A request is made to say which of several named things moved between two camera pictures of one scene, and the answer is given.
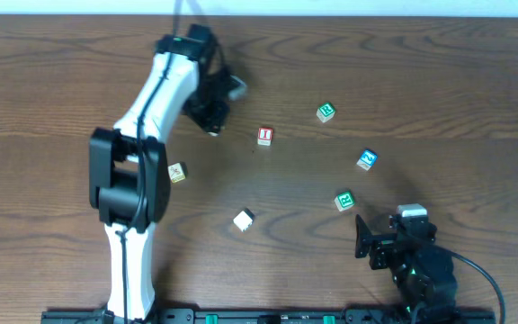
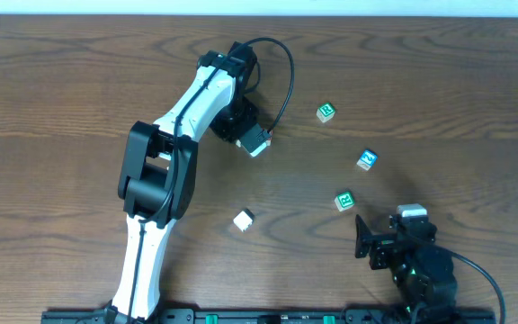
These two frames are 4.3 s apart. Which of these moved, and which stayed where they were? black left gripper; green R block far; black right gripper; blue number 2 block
Moved: black left gripper
Stayed: black right gripper; green R block far; blue number 2 block
